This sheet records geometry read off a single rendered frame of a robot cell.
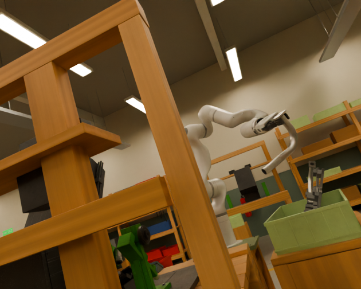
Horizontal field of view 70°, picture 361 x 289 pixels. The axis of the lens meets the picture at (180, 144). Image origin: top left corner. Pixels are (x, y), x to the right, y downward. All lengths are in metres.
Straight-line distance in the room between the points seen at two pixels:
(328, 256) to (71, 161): 1.21
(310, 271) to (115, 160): 6.90
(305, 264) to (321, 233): 0.17
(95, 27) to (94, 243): 0.76
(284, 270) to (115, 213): 0.97
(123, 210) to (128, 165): 6.86
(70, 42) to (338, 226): 1.42
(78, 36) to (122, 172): 6.77
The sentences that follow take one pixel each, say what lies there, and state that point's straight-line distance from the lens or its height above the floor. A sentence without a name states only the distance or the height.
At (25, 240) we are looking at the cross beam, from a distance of 1.03.
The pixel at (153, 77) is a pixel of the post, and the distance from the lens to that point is 0.89.
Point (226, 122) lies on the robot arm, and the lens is 1.48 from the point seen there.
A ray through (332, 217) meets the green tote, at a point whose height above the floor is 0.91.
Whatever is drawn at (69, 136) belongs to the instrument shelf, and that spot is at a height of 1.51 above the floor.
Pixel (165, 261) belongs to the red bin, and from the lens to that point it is 1.81.
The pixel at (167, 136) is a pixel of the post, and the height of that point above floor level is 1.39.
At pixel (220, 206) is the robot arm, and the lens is 1.66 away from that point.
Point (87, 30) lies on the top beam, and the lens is 1.11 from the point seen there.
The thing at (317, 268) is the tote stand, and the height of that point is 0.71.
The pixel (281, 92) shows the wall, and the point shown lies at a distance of 7.04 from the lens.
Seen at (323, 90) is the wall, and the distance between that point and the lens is 7.15.
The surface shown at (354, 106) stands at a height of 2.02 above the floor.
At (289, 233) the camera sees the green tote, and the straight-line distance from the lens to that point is 1.50.
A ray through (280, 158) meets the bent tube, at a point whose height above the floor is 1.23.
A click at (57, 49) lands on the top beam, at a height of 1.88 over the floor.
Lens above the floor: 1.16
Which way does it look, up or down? 14 degrees up
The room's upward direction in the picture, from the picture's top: 19 degrees counter-clockwise
